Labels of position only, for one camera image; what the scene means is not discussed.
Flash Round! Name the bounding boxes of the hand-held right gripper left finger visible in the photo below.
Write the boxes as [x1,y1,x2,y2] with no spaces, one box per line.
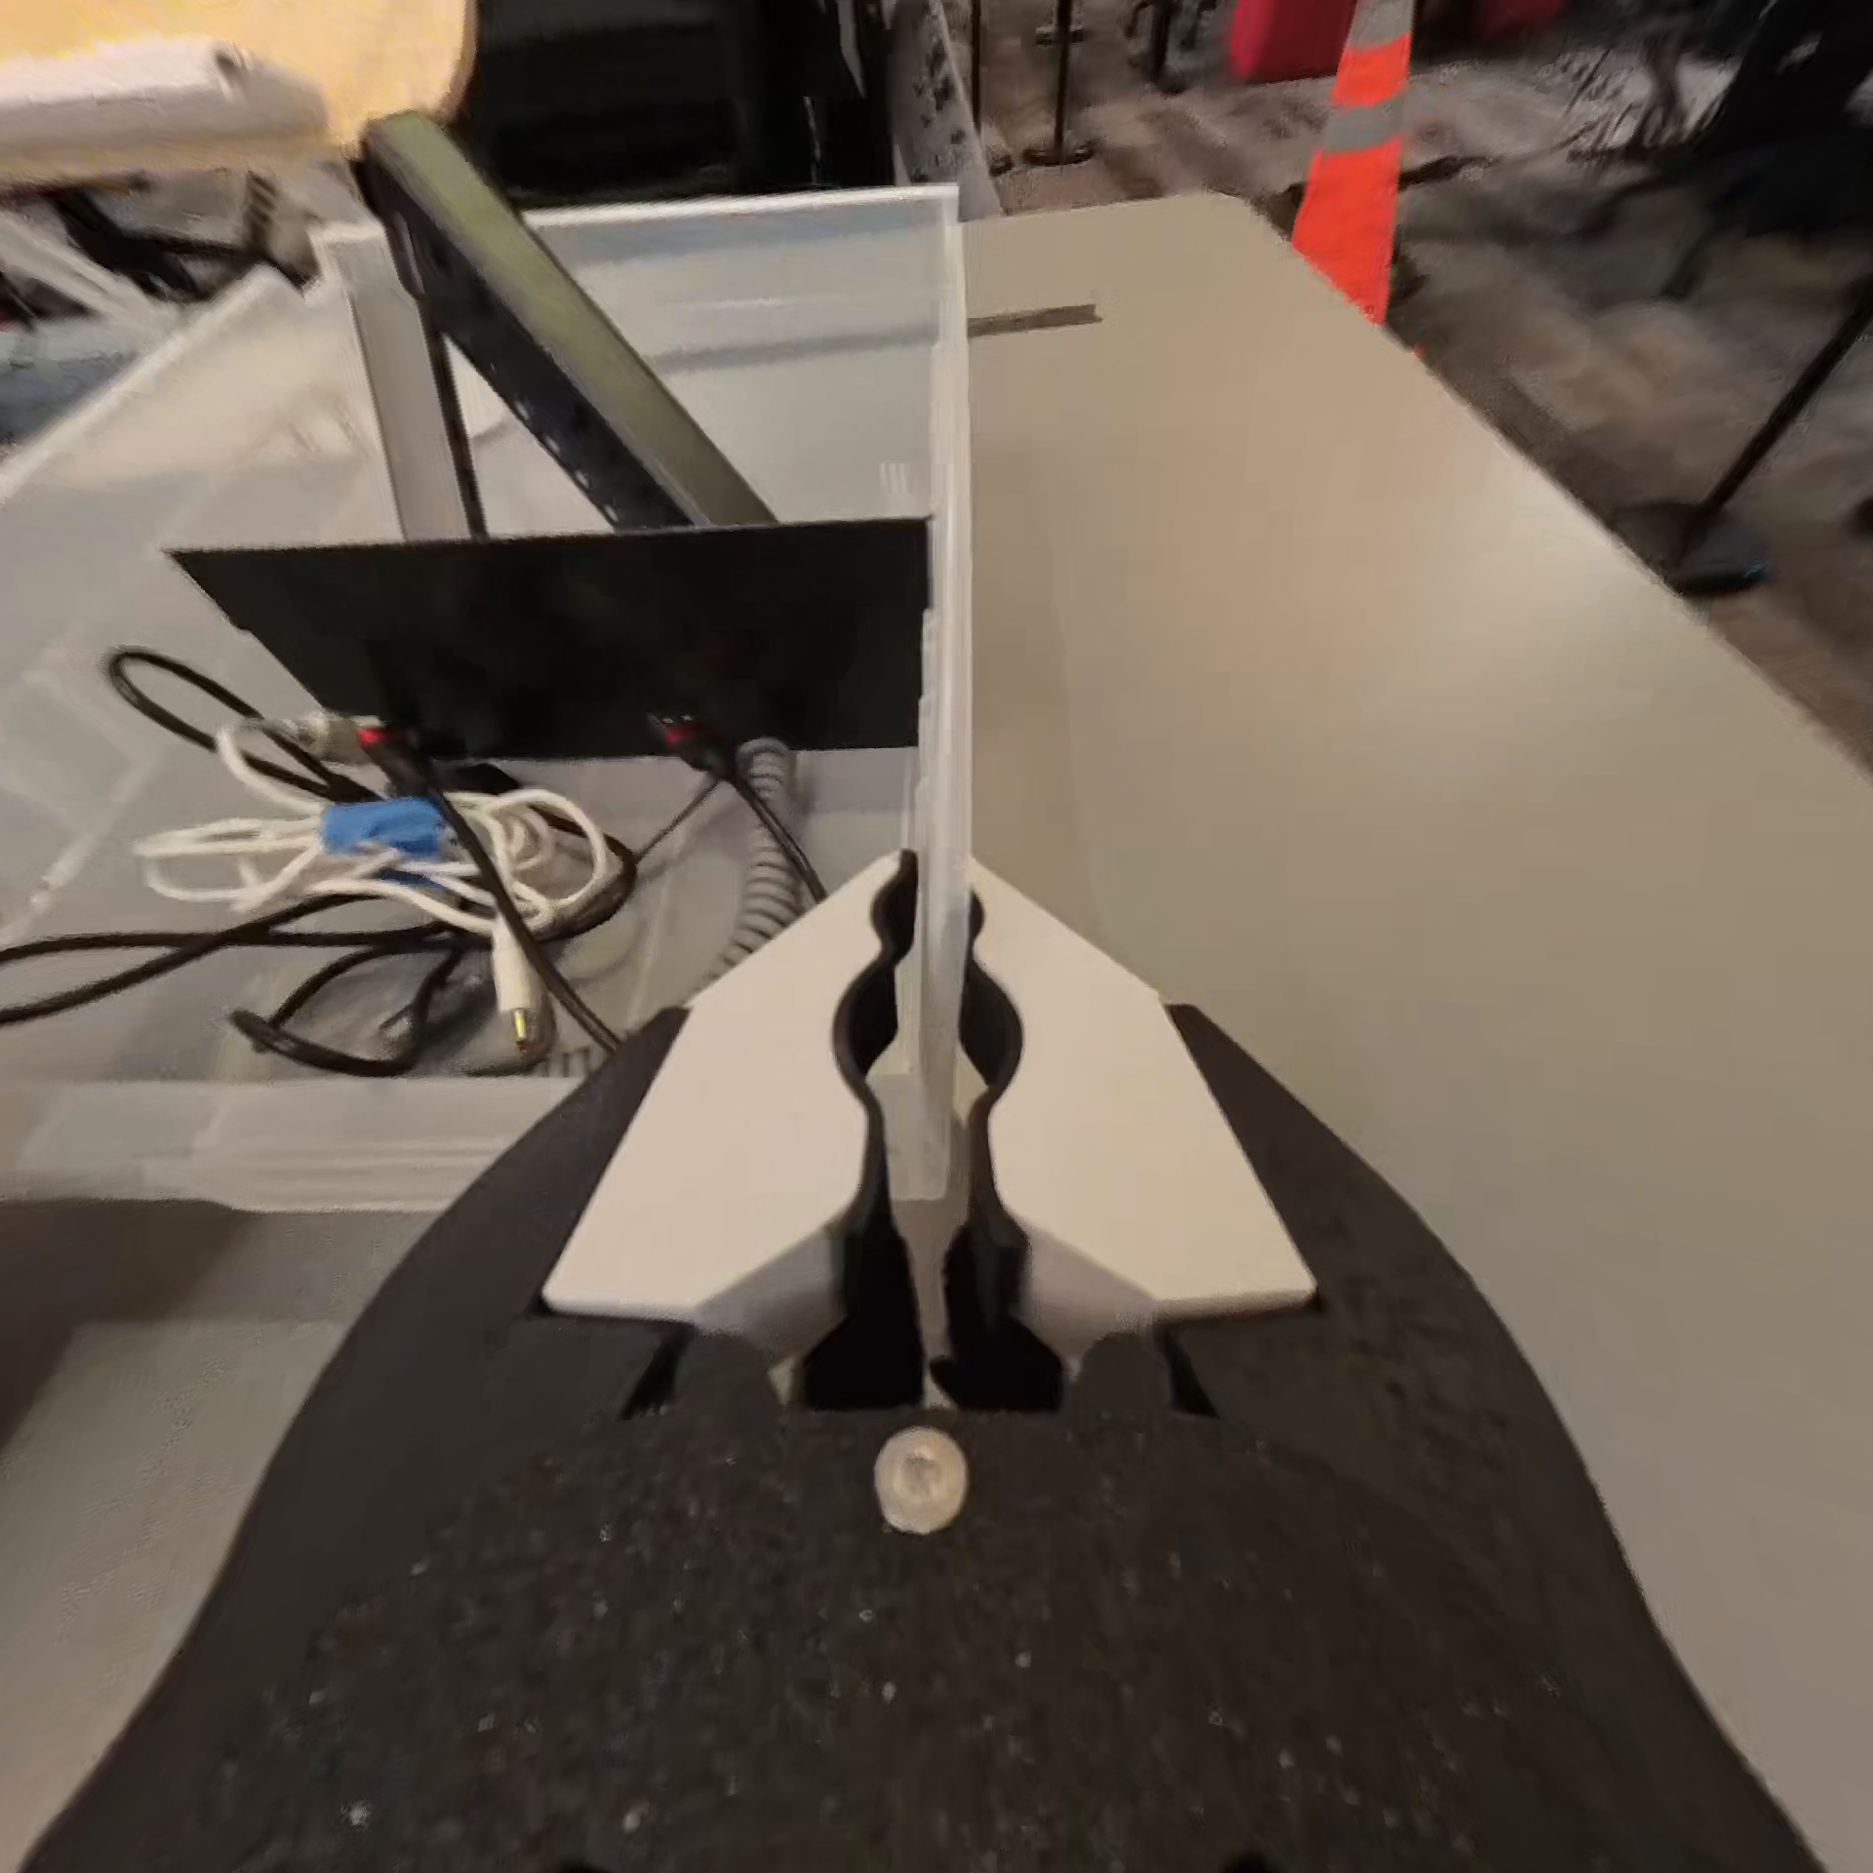
[543,848,931,1383]

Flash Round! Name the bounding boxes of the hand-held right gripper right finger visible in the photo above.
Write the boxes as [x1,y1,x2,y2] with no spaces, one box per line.
[944,856,1319,1377]

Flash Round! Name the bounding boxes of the white USB cable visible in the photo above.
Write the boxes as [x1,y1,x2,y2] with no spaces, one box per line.
[135,716,625,1062]

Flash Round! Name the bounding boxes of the black USB cable red plug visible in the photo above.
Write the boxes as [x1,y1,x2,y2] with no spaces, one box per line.
[0,650,637,1078]
[629,714,829,909]

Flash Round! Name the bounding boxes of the clear plastic bin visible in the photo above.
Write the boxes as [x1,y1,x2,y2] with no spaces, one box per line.
[0,181,979,1216]

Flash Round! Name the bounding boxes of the black tall USB hub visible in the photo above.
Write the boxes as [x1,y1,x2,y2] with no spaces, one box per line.
[358,114,779,531]

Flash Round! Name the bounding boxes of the black divider panel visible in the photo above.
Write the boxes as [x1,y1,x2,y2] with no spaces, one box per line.
[168,518,934,764]

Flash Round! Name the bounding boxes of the black stand leg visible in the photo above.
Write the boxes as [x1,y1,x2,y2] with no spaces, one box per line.
[1669,314,1873,594]

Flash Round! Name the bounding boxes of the orange traffic cone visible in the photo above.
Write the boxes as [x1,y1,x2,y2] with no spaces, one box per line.
[1292,0,1421,326]

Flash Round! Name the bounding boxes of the wooden book stand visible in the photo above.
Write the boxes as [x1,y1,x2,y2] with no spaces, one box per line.
[0,0,482,198]

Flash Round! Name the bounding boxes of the grey coiled cable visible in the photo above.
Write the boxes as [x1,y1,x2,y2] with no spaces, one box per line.
[702,737,829,975]

